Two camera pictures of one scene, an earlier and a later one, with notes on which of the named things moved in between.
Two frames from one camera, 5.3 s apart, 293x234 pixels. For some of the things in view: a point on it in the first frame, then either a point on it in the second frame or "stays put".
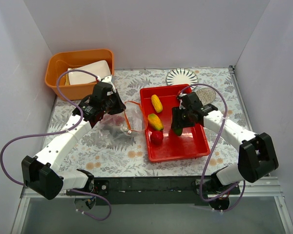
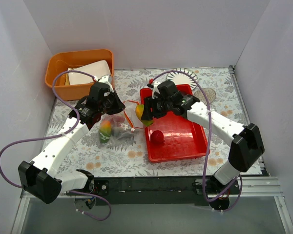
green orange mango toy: (178, 131) → (105, 130)
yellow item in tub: (67, 80) stays put
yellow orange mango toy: (155, 122) → (139, 110)
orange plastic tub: (60, 61) stays put
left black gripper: (116, 105) stays put
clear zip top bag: (118, 131) stays put
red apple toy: (156, 137) stays put
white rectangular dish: (100, 68) stays put
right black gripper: (177, 119) → (151, 109)
